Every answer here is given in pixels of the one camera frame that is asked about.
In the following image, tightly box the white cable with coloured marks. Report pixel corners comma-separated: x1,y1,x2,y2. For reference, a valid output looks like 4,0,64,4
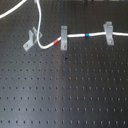
33,0,128,50

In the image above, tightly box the grey cable clip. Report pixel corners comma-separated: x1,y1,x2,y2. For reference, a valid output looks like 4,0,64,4
60,26,67,51
103,21,114,45
23,27,42,51

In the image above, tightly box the middle grey cable clip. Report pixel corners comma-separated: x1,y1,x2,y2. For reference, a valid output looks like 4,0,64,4
60,26,67,51

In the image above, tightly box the left grey cable clip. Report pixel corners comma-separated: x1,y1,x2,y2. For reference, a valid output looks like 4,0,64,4
23,27,42,51

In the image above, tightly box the right grey cable clip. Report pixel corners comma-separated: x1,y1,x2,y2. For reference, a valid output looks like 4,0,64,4
103,21,114,45

